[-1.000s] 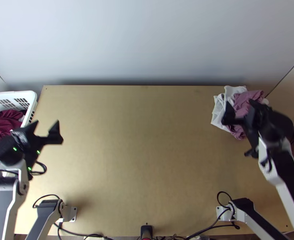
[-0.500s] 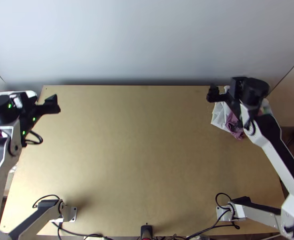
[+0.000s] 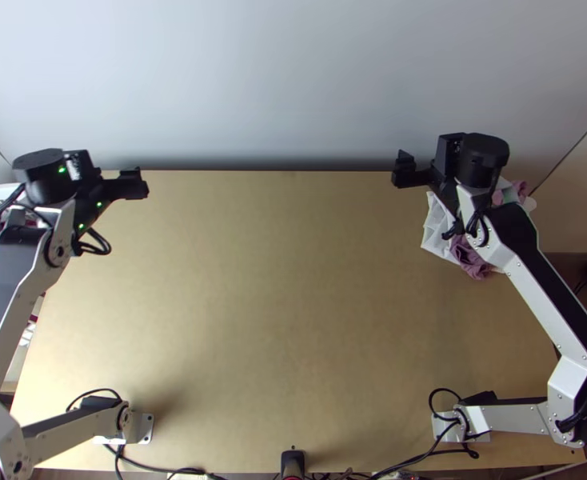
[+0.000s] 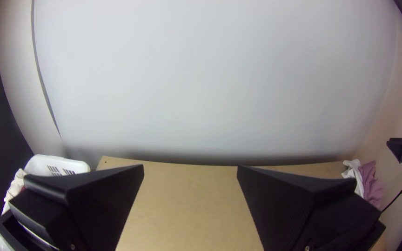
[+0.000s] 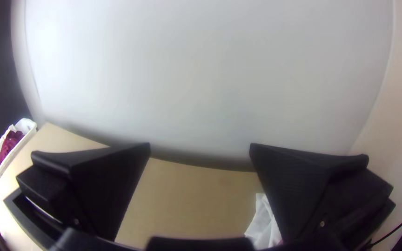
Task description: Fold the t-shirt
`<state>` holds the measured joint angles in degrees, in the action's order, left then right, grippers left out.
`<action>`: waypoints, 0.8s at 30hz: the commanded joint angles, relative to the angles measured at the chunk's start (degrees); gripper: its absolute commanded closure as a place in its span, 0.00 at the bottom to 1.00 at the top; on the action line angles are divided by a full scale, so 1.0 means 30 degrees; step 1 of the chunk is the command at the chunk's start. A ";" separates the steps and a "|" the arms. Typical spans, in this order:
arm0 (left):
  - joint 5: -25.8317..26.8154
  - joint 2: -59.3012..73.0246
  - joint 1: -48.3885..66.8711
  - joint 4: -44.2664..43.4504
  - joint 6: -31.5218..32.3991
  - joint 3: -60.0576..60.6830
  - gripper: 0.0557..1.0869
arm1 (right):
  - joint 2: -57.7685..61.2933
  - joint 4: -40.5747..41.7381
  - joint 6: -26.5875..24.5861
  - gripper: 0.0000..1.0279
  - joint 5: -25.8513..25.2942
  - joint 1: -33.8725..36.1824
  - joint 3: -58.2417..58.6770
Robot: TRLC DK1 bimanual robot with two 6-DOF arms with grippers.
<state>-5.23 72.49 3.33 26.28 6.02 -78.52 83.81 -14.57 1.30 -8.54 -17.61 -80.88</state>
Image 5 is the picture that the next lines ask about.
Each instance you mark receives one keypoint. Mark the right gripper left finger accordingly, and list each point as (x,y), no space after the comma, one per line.
(96,181)

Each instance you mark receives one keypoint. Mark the heap of clothes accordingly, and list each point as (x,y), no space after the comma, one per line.
(262,223)

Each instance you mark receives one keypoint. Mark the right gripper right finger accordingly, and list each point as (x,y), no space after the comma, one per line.
(302,188)

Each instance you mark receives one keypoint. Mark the maroon t-shirt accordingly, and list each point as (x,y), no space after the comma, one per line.
(9,144)

